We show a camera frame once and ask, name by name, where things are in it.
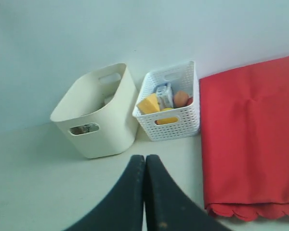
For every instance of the cream plastic storage bin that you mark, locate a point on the cream plastic storage bin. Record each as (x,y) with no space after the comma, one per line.
(95,114)

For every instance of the blue white milk carton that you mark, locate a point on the blue white milk carton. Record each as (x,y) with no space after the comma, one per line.
(164,95)

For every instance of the yellow cheese wedge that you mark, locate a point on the yellow cheese wedge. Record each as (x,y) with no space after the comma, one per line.
(149,104)

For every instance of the red scalloped table cloth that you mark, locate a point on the red scalloped table cloth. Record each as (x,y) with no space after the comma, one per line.
(244,115)

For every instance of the white perforated plastic basket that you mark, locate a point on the white perforated plastic basket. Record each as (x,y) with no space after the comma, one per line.
(183,77)

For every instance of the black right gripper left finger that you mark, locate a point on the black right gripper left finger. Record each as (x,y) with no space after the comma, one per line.
(122,208)

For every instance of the brown egg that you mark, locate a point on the brown egg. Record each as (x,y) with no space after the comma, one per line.
(180,99)

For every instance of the orange red sausage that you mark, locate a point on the orange red sausage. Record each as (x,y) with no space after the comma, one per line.
(189,101)

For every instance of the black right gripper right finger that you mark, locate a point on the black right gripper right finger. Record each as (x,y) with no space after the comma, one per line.
(167,207)

